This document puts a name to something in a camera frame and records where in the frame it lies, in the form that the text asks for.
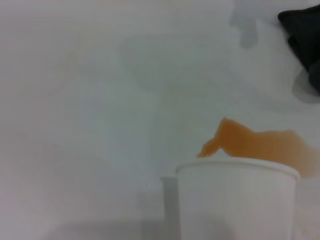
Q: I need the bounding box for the white paper cup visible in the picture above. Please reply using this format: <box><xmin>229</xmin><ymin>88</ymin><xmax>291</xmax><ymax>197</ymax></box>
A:
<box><xmin>174</xmin><ymin>157</ymin><xmax>301</xmax><ymax>240</ymax></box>

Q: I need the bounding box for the brown water stain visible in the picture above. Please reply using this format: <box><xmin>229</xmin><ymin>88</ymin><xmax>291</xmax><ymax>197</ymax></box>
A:
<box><xmin>196</xmin><ymin>116</ymin><xmax>320</xmax><ymax>178</ymax></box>

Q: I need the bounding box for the dark blue rag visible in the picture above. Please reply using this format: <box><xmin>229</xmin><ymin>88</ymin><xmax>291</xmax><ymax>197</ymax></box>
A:
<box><xmin>277</xmin><ymin>4</ymin><xmax>320</xmax><ymax>96</ymax></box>

